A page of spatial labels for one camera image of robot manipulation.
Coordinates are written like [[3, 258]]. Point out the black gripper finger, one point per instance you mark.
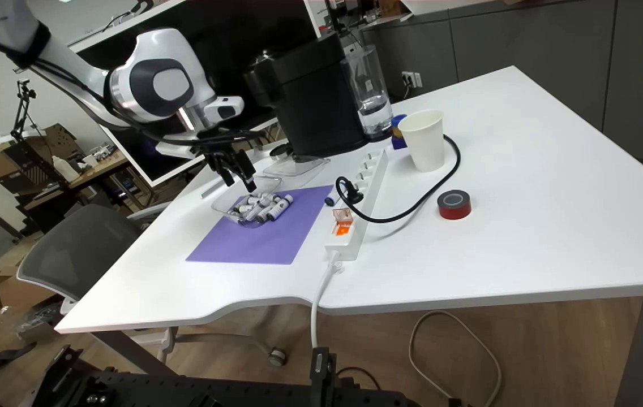
[[225, 173], [246, 173]]

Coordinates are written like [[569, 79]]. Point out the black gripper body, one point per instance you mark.
[[222, 144]]

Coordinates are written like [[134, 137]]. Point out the small white bottle dark cap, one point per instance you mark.
[[285, 203], [266, 198], [246, 217], [243, 203], [268, 207]]

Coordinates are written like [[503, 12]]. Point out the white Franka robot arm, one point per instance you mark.
[[149, 83]]

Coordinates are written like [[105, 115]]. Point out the small bottle blue cap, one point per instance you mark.
[[329, 203]]

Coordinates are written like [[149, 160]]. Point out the clear water bottle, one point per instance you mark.
[[369, 83]]

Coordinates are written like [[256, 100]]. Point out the purple paper mat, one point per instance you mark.
[[277, 238]]

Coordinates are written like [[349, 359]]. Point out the black coffee machine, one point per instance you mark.
[[313, 98]]

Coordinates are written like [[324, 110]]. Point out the white framed curved monitor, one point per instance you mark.
[[215, 36]]

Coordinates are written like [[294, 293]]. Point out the white power strip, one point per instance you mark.
[[359, 196]]

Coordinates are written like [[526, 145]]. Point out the small blue orange object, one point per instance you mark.
[[397, 137]]

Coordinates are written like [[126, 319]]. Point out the grey mesh office chair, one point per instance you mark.
[[81, 250]]

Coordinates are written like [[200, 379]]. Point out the brown cardboard box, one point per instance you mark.
[[58, 144]]

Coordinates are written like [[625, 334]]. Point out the white paper cup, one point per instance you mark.
[[424, 144]]

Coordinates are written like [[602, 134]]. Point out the black optical breadboard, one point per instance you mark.
[[187, 393]]

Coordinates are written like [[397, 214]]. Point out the black camera tripod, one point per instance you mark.
[[26, 104]]

